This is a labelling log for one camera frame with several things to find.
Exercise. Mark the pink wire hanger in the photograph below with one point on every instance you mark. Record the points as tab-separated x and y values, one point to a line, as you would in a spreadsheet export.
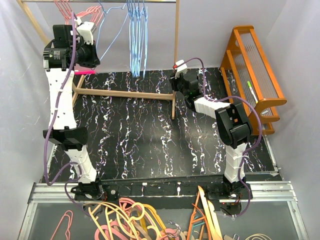
95	12
64	8

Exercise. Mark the wooden clothes rack frame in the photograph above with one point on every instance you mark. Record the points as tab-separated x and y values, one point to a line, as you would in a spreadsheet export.
160	50

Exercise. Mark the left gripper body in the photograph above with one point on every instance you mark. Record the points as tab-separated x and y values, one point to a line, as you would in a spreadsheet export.
88	41

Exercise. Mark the pink plastic marker strip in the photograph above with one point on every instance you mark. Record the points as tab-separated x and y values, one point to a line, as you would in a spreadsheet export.
87	72

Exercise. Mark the blue hanger hung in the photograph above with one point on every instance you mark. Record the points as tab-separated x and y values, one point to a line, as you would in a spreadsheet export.
145	14
134	36
142	36

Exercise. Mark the light blue wire hanger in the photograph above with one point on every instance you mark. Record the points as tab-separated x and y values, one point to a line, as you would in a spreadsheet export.
138	33

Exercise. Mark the wooden hangers pile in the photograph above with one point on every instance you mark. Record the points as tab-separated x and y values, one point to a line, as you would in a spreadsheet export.
205	218

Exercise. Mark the green white pen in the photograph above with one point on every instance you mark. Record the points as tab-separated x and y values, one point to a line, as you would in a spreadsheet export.
252	91

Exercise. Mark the metal hanging rod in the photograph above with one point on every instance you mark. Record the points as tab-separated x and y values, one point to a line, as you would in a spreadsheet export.
105	1

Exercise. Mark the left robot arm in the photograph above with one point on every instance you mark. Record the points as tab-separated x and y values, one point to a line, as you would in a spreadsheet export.
72	45

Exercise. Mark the pile of plastic hangers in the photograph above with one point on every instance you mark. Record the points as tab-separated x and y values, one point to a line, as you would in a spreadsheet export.
131	220

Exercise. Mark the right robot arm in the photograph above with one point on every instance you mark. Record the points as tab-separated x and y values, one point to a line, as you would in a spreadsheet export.
234	130

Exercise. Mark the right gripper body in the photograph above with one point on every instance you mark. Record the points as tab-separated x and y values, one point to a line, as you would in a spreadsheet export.
177	82

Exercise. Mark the orange wooden shelf rack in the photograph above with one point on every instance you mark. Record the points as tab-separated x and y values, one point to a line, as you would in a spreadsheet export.
245	60

